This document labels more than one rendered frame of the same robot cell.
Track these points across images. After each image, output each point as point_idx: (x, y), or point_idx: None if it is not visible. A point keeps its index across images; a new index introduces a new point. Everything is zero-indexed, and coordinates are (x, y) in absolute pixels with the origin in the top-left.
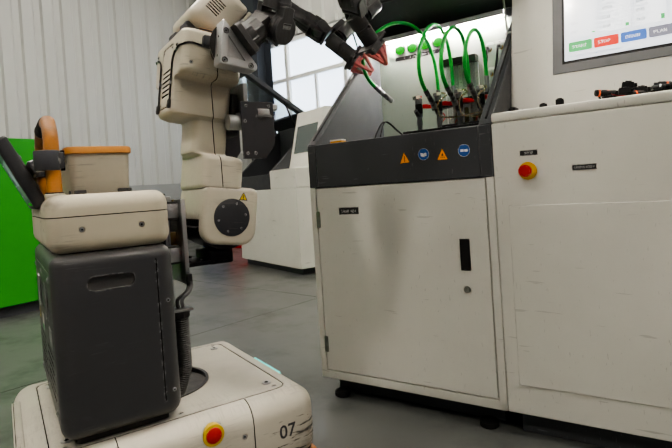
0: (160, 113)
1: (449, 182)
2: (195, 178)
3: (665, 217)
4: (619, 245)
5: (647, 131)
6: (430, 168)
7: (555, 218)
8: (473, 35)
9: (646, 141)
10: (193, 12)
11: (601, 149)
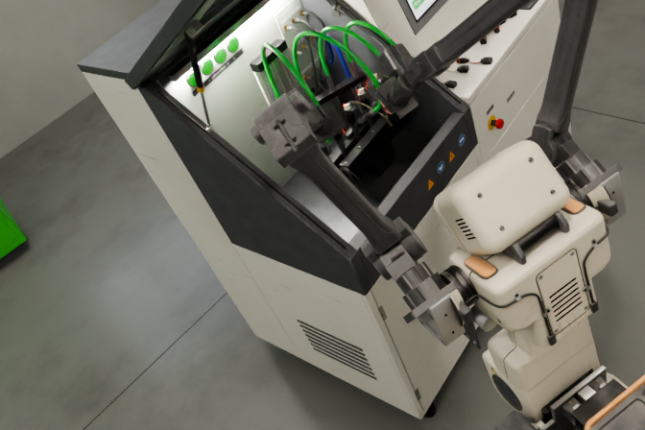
0: (559, 337)
1: (459, 172)
2: (574, 347)
3: (537, 98)
4: (527, 130)
5: (526, 53)
6: (446, 174)
7: (506, 141)
8: (264, 19)
9: (526, 59)
10: (569, 196)
11: (514, 79)
